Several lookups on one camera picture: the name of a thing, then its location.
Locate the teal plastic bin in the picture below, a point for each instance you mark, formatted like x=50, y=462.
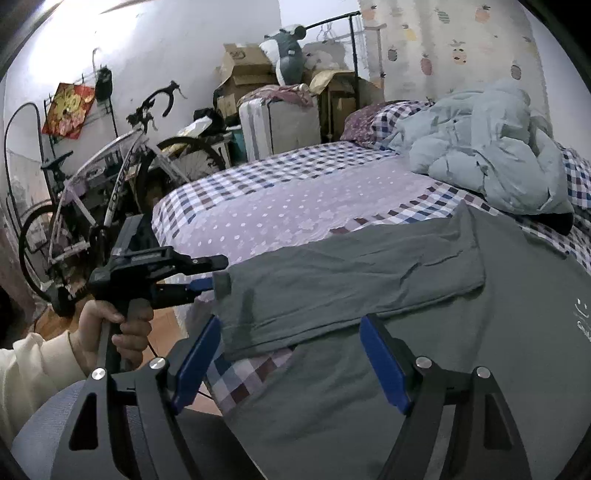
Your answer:
x=238, y=143

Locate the person's left forearm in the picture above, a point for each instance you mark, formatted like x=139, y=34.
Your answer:
x=32, y=369

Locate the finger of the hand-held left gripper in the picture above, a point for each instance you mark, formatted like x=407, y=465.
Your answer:
x=203, y=286
x=203, y=263

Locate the grey-green t-shirt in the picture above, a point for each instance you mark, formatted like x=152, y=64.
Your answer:
x=461, y=346

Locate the light green puffer jacket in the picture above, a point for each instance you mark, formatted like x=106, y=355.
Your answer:
x=485, y=138

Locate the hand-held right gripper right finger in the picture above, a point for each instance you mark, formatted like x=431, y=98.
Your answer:
x=383, y=364

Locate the black clothes rack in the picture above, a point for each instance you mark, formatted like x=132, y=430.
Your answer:
x=355, y=41

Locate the white suitcase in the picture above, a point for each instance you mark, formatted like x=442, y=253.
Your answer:
x=281, y=129

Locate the pink patterned cloth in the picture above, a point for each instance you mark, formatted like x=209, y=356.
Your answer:
x=277, y=94

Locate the grey plush toy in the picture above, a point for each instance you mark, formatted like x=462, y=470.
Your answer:
x=286, y=55

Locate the white plush toy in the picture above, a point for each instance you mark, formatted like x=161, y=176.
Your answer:
x=328, y=57

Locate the small cardboard box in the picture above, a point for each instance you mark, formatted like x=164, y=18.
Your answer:
x=226, y=110

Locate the checkered purple quilt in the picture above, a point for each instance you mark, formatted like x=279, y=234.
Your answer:
x=577, y=175

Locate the white road bicycle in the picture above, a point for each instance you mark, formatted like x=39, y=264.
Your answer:
x=120, y=170

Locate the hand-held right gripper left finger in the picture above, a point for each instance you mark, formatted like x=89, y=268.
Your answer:
x=198, y=360

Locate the checkered bed sheet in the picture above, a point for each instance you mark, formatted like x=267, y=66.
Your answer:
x=286, y=203

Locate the open cardboard box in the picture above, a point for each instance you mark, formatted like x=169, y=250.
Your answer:
x=244, y=69

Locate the black bag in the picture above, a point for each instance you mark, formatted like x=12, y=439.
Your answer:
x=210, y=120

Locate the purple checkered pillow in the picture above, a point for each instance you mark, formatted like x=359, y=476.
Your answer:
x=383, y=120

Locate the red wall poster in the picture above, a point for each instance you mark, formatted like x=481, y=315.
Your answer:
x=69, y=110

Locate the person's left hand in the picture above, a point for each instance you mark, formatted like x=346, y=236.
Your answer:
x=92, y=323

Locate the black hanging pouch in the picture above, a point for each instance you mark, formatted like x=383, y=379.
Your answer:
x=104, y=83

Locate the pineapple print curtain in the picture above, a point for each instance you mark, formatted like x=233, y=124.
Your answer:
x=452, y=46

